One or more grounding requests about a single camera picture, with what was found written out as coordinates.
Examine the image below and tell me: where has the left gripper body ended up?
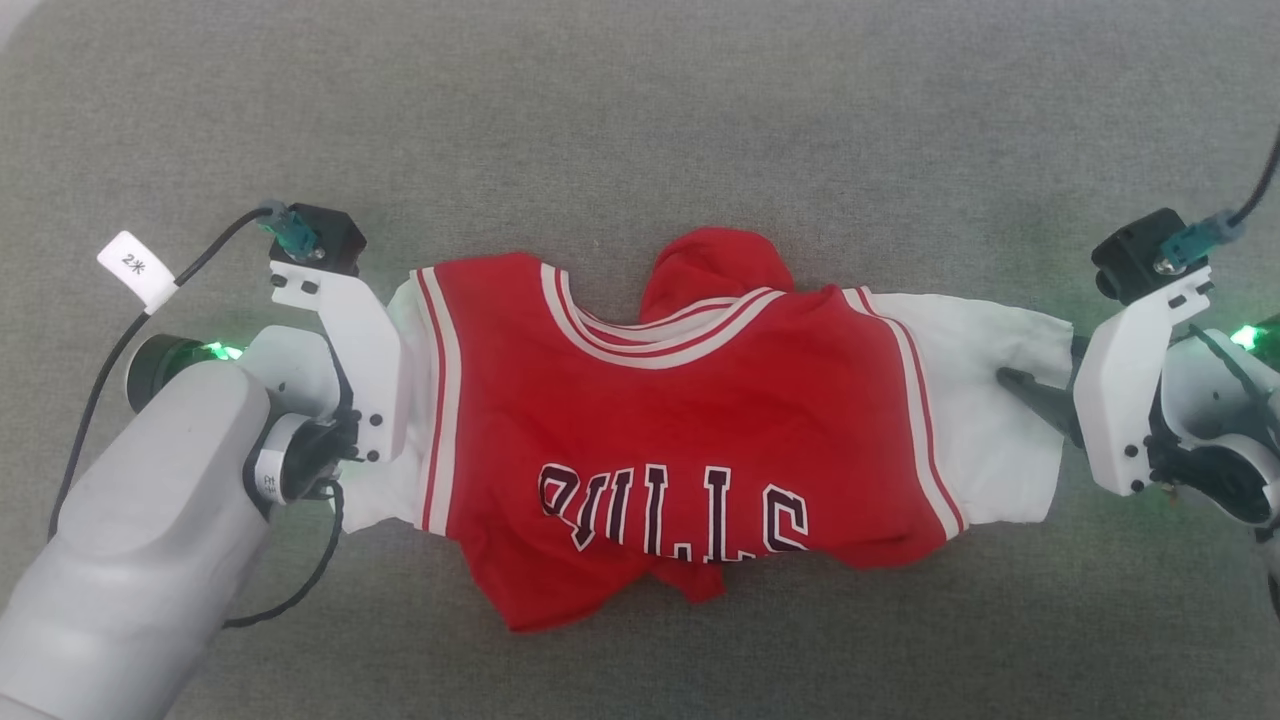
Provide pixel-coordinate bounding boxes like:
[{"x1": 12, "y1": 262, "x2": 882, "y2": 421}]
[{"x1": 243, "y1": 325, "x2": 361, "y2": 507}]

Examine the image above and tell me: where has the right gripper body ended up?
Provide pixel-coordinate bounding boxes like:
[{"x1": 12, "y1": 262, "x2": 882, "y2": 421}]
[{"x1": 1148, "y1": 327, "x2": 1280, "y2": 523}]

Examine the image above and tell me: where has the red and white Bulls jersey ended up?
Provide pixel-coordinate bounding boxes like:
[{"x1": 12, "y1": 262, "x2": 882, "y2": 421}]
[{"x1": 335, "y1": 227, "x2": 1076, "y2": 634}]

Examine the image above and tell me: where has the grey fabric sofa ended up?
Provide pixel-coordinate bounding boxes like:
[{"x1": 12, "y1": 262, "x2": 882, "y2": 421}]
[{"x1": 0, "y1": 0, "x2": 1280, "y2": 720}]

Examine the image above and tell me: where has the right white camera bracket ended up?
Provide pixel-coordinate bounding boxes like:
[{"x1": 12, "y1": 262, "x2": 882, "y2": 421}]
[{"x1": 1073, "y1": 264, "x2": 1214, "y2": 497}]

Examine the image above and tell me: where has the white camera bracket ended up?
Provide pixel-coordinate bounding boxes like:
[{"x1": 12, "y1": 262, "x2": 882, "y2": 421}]
[
  {"x1": 1073, "y1": 264, "x2": 1214, "y2": 497},
  {"x1": 269, "y1": 259, "x2": 407, "y2": 467}
]

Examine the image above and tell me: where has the left white camera bracket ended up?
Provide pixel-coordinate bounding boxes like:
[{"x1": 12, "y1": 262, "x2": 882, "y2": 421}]
[{"x1": 269, "y1": 259, "x2": 407, "y2": 467}]

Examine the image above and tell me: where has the right camera cable teal plug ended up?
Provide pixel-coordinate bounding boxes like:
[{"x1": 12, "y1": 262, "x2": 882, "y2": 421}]
[{"x1": 1155, "y1": 128, "x2": 1280, "y2": 276}]

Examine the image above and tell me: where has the white cable label tag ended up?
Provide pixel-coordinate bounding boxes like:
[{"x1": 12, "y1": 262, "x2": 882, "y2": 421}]
[{"x1": 97, "y1": 230, "x2": 179, "y2": 313}]

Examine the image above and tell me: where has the thin black left gripper cable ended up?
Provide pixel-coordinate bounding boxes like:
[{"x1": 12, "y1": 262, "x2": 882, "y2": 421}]
[{"x1": 222, "y1": 478, "x2": 347, "y2": 631}]

